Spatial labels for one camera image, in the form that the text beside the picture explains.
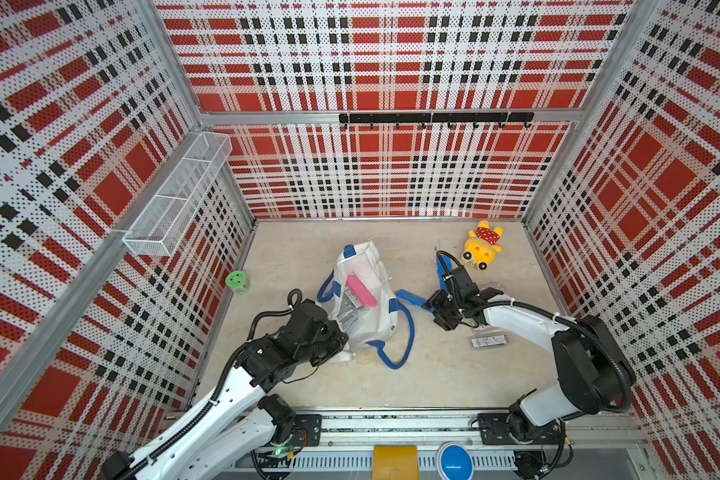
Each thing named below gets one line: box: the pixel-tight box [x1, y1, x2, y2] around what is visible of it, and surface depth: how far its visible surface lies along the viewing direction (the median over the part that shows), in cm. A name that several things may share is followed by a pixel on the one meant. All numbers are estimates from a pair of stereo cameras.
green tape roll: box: [225, 270, 250, 294], surface depth 100 cm
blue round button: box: [436, 442, 474, 480], surface depth 70 cm
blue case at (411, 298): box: [395, 289, 429, 307], surface depth 100 cm
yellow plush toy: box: [462, 220, 504, 271], surface depth 109 cm
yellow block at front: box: [372, 444, 420, 480], surface depth 72 cm
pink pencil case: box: [347, 274, 378, 307], surface depth 100 cm
